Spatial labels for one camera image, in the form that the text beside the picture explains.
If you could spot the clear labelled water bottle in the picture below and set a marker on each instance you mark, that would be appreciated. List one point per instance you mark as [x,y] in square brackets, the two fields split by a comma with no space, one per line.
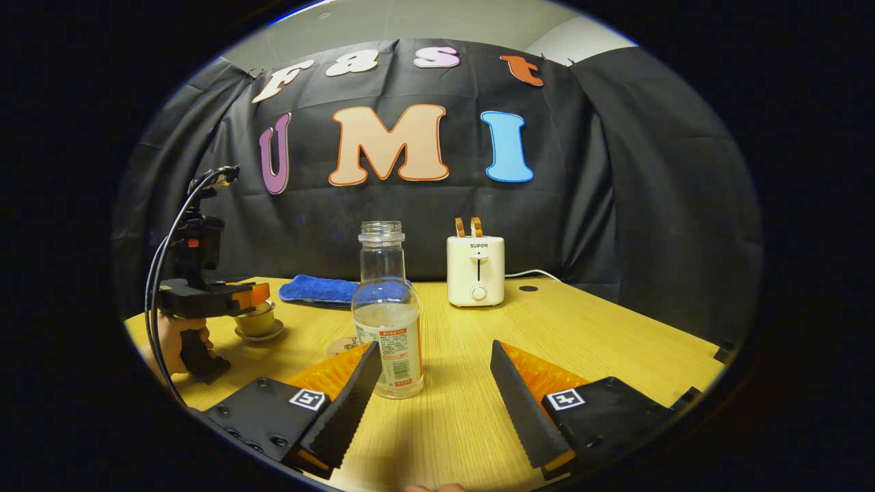
[386,321]

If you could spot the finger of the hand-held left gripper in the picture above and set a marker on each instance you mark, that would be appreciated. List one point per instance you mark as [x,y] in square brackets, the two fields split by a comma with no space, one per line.
[205,297]

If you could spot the blue towel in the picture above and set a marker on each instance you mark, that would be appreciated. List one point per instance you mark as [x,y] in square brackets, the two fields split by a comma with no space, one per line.
[314,288]

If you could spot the round cork coaster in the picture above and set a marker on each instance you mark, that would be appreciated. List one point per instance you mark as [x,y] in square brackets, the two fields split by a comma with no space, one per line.
[340,347]

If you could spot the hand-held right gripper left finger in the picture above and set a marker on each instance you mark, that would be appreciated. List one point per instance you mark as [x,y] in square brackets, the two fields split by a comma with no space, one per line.
[352,396]

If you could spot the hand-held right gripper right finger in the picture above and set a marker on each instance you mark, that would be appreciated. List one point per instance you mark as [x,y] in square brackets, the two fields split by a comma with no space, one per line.
[521,403]

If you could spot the white toaster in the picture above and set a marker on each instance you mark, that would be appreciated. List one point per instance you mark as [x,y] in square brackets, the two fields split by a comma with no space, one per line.
[476,273]

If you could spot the toast slice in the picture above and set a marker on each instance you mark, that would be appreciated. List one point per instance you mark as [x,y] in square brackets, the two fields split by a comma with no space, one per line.
[476,227]
[461,228]

